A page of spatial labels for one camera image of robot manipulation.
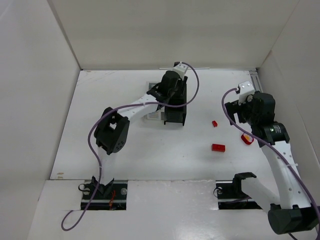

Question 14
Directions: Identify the red rounded lego piece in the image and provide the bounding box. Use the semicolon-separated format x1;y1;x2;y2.
240;133;254;145

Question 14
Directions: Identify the small red lego brick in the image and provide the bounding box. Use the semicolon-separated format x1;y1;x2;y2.
212;120;218;127

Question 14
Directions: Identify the red rectangular lego brick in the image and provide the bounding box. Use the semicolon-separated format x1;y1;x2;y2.
211;143;226;153

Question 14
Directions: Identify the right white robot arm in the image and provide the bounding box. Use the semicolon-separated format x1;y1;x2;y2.
221;90;320;236

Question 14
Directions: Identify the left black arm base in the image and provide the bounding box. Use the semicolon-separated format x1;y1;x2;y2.
78;176;128;211

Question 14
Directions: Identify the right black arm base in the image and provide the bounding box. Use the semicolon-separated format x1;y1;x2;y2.
213;172;262;210

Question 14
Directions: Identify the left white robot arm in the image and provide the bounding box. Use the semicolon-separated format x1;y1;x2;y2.
90;67;188;189

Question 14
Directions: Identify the black two-bin container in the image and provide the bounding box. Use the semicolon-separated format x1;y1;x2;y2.
164;83;187;126

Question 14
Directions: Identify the white two-bin container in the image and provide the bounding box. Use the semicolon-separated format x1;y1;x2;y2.
145;81;165;121

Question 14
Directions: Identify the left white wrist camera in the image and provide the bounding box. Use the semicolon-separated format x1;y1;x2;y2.
172;61;189;80

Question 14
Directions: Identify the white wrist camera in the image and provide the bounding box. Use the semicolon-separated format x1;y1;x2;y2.
172;61;189;80
236;81;255;106

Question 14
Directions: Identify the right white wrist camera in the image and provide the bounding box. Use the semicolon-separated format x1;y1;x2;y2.
236;81;255;106

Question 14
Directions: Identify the aluminium rail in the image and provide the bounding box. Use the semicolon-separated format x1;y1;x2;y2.
249;70;263;92

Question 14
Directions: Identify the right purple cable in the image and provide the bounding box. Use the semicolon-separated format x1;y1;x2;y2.
221;87;320;240

